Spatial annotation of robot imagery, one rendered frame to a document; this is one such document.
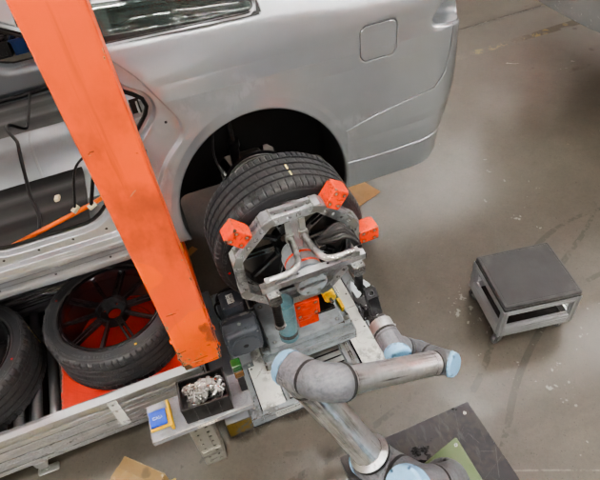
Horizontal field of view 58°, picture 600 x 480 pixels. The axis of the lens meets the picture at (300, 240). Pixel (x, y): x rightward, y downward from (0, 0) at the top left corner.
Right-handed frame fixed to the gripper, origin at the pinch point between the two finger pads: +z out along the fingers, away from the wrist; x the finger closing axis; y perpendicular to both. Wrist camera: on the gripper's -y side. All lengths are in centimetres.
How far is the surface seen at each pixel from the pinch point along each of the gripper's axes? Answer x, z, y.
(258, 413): -53, 1, 75
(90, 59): -65, 9, -108
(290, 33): 3, 62, -76
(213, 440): -75, -9, 63
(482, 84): 210, 210, 82
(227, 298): -49, 47, 40
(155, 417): -93, -4, 35
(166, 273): -68, 9, -29
